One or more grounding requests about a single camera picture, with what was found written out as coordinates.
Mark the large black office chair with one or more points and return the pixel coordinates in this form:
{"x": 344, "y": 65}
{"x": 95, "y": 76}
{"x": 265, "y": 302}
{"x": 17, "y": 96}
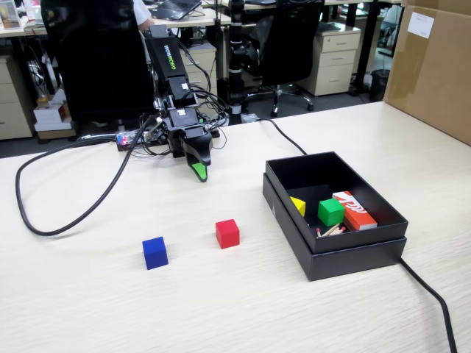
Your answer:
{"x": 99, "y": 62}

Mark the green cube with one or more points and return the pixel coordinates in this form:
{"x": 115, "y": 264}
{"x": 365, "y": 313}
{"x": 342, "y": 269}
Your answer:
{"x": 330, "y": 213}

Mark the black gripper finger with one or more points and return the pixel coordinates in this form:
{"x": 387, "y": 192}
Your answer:
{"x": 200, "y": 172}
{"x": 198, "y": 149}

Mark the black laptop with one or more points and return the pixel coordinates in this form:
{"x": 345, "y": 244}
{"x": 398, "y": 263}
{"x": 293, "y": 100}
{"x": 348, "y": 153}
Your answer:
{"x": 176, "y": 9}

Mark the black wheeled office chair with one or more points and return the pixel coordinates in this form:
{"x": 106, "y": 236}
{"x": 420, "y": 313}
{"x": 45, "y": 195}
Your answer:
{"x": 290, "y": 44}

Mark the black pole with white bands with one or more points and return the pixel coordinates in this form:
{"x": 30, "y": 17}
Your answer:
{"x": 235, "y": 66}

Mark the blue cube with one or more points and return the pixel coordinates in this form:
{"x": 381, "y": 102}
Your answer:
{"x": 155, "y": 254}

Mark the beige office desk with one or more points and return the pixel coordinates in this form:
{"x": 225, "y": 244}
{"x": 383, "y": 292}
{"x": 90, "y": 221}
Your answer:
{"x": 198, "y": 20}

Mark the large cardboard box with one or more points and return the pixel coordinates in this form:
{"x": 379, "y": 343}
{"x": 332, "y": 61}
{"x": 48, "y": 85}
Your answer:
{"x": 430, "y": 81}

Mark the person in white shirt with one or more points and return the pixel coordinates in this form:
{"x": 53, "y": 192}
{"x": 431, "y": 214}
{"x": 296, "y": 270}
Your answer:
{"x": 141, "y": 13}

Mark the orange white matchbox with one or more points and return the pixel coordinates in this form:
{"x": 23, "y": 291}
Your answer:
{"x": 357, "y": 213}

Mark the red cube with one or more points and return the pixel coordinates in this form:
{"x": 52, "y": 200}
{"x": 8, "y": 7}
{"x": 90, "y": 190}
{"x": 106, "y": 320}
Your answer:
{"x": 227, "y": 235}

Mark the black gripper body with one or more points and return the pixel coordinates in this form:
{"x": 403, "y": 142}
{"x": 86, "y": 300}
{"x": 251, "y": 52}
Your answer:
{"x": 180, "y": 123}

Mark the beige drawer cabinet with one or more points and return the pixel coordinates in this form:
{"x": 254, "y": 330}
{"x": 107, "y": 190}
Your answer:
{"x": 333, "y": 62}
{"x": 13, "y": 106}
{"x": 200, "y": 70}

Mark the black open box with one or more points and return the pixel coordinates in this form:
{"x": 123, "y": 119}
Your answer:
{"x": 349, "y": 264}

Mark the small picture frame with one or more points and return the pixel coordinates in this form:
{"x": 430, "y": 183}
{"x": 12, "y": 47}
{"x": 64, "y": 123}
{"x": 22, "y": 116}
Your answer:
{"x": 9, "y": 14}

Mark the yellow wooden block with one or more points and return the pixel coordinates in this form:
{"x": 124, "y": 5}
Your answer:
{"x": 299, "y": 206}

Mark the white boxes stack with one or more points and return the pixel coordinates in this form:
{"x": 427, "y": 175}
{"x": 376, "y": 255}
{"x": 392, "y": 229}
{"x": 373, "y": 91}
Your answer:
{"x": 49, "y": 115}

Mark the black trash bin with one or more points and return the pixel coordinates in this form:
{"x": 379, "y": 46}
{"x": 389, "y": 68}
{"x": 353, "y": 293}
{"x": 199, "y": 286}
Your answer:
{"x": 379, "y": 86}

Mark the black box tray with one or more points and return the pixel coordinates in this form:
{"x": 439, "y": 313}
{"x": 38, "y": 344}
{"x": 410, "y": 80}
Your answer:
{"x": 331, "y": 167}

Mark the wooden match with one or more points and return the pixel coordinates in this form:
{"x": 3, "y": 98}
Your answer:
{"x": 331, "y": 229}
{"x": 339, "y": 232}
{"x": 335, "y": 230}

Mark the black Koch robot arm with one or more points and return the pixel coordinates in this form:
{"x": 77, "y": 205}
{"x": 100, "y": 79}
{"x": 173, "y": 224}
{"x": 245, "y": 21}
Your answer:
{"x": 166, "y": 55}

